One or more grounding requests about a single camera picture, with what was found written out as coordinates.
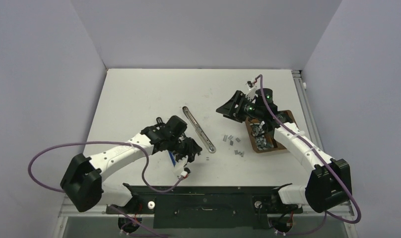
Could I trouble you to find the blue stapler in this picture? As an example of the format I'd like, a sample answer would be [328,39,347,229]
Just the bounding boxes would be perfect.
[168,151,176,166]

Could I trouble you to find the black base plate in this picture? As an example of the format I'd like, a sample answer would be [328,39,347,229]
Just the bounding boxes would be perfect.
[119,186,308,229]

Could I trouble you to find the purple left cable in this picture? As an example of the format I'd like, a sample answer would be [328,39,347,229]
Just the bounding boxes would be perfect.
[27,141,188,238]

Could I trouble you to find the pile of grey staples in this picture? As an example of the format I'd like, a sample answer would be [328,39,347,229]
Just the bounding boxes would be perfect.
[249,122,275,152]

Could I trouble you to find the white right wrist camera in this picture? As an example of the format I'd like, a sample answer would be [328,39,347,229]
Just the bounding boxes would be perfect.
[245,81,257,101]

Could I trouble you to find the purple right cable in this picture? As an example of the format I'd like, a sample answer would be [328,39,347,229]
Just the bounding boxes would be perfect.
[253,74,362,237]

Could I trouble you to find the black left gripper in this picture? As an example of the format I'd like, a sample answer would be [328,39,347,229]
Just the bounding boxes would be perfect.
[166,136,201,166]

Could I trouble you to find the silver black stapler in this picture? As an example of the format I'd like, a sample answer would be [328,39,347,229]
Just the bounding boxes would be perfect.
[182,106,216,154]

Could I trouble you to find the purple cable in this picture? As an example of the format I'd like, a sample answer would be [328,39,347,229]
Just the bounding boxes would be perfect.
[253,74,362,237]
[27,141,188,238]

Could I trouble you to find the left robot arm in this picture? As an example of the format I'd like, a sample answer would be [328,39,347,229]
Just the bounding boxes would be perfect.
[60,116,202,213]

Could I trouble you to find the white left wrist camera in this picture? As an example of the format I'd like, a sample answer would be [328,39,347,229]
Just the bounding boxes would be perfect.
[173,157,191,179]

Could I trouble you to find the brown plastic divided tray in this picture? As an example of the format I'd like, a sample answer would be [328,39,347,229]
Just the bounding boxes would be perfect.
[245,119,286,153]

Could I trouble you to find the aluminium frame rail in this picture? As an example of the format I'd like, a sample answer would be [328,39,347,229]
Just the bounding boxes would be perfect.
[57,69,356,219]

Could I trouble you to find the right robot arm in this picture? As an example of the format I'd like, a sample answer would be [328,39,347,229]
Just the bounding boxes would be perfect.
[216,88,352,213]

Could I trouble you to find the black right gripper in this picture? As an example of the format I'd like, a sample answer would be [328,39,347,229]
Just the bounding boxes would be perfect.
[216,91,263,123]

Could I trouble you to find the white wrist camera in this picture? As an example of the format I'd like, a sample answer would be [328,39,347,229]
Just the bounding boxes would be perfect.
[245,81,257,101]
[173,157,191,179]

